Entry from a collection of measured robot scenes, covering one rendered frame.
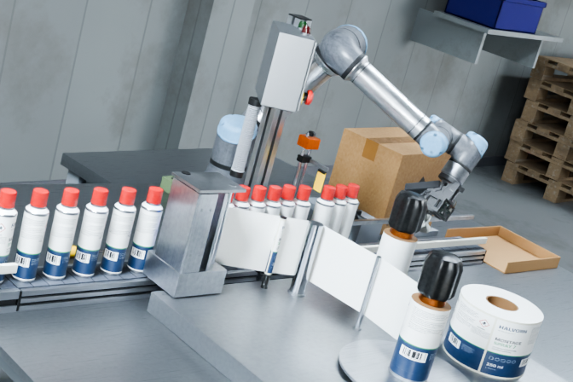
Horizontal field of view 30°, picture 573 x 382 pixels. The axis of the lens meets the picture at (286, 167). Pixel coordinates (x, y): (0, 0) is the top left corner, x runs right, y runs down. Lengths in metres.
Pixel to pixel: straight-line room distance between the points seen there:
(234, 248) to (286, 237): 0.13
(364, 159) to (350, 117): 3.66
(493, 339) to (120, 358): 0.85
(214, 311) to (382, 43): 4.76
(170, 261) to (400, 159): 1.07
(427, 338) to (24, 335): 0.83
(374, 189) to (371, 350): 1.01
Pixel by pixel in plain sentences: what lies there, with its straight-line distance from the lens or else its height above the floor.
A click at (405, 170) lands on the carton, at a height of 1.07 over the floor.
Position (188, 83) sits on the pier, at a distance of 5.62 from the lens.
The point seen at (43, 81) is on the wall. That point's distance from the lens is 5.21.
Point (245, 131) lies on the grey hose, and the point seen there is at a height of 1.20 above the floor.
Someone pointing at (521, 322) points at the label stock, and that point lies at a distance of 2.49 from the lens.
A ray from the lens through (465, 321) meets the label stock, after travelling 2.51.
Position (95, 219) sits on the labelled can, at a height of 1.02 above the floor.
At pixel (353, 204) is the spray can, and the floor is 1.04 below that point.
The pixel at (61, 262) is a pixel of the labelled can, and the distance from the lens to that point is 2.37.
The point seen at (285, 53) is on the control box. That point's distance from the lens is 2.60.
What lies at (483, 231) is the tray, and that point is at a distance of 3.71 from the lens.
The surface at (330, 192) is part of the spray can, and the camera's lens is 2.82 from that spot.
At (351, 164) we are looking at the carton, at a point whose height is 1.02.
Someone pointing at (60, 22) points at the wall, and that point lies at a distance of 5.17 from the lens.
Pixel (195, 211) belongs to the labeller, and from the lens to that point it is 2.35.
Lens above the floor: 1.86
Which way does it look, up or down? 15 degrees down
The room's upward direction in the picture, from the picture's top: 15 degrees clockwise
